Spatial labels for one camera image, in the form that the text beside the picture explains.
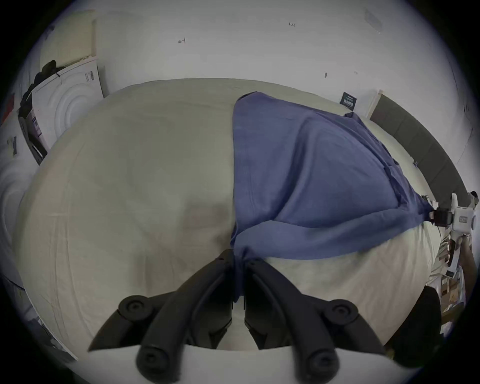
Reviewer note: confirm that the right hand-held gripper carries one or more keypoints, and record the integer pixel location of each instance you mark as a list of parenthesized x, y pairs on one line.
[(460, 217)]

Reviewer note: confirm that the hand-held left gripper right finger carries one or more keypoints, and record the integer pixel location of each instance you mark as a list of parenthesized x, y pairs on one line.
[(285, 315)]

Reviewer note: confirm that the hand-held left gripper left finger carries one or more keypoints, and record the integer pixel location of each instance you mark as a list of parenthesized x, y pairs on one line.
[(168, 322)]

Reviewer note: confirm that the blue shirt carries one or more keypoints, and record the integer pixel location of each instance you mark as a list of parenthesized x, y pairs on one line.
[(307, 180)]

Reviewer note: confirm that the person's right hand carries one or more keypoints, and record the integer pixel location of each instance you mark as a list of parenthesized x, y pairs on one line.
[(468, 257)]

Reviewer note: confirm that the dark grey padded headboard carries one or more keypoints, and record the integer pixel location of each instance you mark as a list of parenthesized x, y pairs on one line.
[(420, 138)]

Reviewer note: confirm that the person's legs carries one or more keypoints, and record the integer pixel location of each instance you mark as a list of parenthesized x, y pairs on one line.
[(418, 330)]

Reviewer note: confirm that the small black card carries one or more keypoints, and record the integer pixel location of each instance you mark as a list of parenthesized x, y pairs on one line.
[(348, 99)]

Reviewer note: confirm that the bed with beige sheet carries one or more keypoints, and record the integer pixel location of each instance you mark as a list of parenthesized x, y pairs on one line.
[(142, 180)]

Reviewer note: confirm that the white washing machine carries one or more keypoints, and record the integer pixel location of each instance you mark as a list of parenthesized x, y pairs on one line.
[(69, 101)]

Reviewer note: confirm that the beige cushion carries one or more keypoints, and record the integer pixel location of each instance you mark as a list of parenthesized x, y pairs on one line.
[(69, 39)]

